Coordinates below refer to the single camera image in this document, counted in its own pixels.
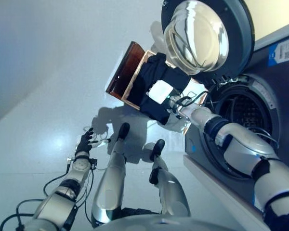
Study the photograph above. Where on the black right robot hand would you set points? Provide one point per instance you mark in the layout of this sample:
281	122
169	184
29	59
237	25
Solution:
161	92

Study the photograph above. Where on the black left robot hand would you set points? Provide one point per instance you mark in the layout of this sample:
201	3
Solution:
84	144

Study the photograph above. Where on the black garment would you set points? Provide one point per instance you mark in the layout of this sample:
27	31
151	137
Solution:
154	69

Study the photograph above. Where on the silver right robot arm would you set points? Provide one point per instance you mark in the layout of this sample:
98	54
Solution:
243	144

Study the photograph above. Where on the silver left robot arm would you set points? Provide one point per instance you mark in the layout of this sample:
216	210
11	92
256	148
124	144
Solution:
79	168

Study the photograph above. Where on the grey front-load washing machine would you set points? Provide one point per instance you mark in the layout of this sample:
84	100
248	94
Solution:
267	79

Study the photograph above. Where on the wicker laundry basket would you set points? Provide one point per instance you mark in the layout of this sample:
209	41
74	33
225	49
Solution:
134	77

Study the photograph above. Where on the brown acrylic stand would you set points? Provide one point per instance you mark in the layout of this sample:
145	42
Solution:
125	69

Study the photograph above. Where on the silver left robot leg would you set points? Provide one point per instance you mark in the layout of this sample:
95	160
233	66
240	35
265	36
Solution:
110	180

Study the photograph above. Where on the silver robot leg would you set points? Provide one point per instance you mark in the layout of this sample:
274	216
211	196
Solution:
110	180
171	187

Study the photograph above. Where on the small blue sticker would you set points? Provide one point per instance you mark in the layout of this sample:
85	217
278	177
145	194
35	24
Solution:
192	149

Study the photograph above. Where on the round glass washer door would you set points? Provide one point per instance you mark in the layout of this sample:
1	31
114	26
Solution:
197	36

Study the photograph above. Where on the silver right robot leg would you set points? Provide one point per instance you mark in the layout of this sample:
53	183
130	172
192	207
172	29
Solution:
171	187

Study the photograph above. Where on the grey robot torso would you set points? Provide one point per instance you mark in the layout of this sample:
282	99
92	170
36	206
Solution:
159	223

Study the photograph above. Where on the blue white energy label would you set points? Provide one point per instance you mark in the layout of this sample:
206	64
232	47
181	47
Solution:
283	51

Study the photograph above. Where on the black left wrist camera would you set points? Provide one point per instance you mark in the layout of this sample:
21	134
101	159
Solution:
94	164

